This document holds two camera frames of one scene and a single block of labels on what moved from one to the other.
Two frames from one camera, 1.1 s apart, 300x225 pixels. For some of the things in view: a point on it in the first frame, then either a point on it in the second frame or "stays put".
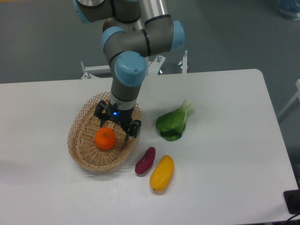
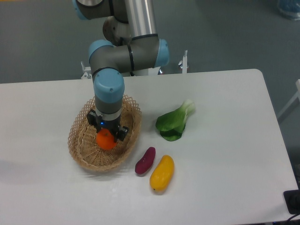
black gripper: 122,117 → 98,123
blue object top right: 290,8 stays put
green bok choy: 171,125 stays put
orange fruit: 105,138 stays put
